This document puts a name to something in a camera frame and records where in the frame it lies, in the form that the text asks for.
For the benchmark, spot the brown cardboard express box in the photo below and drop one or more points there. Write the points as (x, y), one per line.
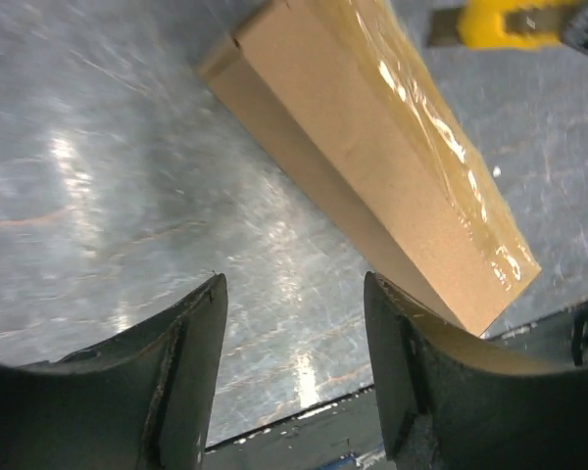
(339, 97)

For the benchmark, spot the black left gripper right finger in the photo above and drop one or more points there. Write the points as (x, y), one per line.
(516, 401)

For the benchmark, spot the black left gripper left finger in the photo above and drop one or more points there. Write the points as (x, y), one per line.
(141, 399)

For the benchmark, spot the yellow utility knife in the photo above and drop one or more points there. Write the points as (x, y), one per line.
(490, 25)

